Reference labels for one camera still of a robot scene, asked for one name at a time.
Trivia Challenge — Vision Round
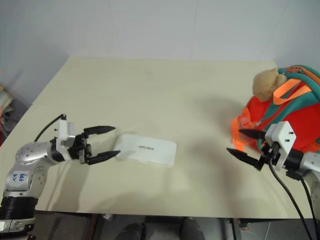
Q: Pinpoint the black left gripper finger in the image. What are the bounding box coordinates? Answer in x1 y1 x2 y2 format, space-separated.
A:
83 125 117 137
87 149 122 166

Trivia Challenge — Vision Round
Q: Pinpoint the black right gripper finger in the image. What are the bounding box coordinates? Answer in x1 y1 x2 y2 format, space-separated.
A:
238 128 267 141
226 147 262 172

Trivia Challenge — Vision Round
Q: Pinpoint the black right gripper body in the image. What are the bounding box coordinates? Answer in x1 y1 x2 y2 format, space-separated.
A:
257 141 281 172

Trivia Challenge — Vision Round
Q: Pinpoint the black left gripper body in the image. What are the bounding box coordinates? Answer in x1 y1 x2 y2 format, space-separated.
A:
67 133 94 165

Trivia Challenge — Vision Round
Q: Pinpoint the red and green backpack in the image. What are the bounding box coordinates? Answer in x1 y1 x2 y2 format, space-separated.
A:
230 64 320 154

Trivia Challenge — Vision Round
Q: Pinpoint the white pouch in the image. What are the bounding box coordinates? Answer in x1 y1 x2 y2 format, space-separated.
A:
113 133 178 168

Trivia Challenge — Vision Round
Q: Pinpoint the tan plush toy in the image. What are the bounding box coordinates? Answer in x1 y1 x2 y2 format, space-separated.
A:
251 67 287 102

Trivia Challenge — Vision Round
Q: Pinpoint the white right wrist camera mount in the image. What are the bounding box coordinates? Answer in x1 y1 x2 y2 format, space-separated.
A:
264 121 297 170

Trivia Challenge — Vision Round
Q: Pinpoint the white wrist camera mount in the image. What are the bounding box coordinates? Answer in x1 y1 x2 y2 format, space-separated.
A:
264 121 297 170
53 119 77 161

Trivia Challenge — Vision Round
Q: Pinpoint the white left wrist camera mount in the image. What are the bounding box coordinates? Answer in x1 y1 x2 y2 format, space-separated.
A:
53 119 77 161

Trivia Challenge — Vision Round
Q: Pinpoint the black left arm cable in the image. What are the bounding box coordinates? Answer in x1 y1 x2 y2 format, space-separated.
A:
33 113 68 143

